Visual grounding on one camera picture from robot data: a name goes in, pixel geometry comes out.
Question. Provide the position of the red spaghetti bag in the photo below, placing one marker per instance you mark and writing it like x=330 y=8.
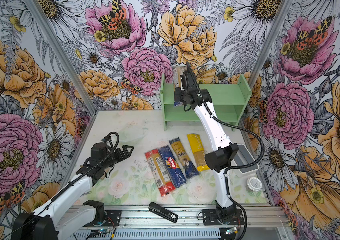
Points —
x=160 y=173

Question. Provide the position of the blue Barilla spaghetti bag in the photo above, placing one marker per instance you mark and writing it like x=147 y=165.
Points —
x=177 y=177

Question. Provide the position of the small white lidded jar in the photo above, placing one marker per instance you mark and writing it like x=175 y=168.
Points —
x=253 y=185

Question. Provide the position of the white grey tissue box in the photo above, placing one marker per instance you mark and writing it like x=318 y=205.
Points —
x=244 y=157

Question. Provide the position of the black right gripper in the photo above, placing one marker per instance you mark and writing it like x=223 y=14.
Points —
x=177 y=96

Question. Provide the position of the black handheld device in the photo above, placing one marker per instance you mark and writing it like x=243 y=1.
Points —
x=163 y=213

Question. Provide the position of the clear spaghetti bag dark ends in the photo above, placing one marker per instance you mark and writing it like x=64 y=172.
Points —
x=178 y=88

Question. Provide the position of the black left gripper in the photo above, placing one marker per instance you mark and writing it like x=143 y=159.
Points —
x=127 y=154

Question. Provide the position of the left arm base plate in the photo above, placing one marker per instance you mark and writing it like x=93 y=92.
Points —
x=112 y=219

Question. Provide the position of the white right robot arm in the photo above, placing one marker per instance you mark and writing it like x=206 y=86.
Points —
x=219 y=160

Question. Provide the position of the yellow pasta bag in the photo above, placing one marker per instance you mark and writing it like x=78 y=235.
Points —
x=198 y=151

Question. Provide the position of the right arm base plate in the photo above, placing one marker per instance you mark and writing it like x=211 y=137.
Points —
x=212 y=217

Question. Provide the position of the blue and clear spaghetti bag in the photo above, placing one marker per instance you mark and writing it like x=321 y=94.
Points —
x=190 y=169

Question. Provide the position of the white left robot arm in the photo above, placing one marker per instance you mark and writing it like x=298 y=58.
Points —
x=48 y=222

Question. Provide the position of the aluminium frame rail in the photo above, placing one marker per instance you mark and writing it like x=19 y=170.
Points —
x=262 y=222

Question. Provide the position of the green wooden shelf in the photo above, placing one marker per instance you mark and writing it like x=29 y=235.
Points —
x=229 y=102

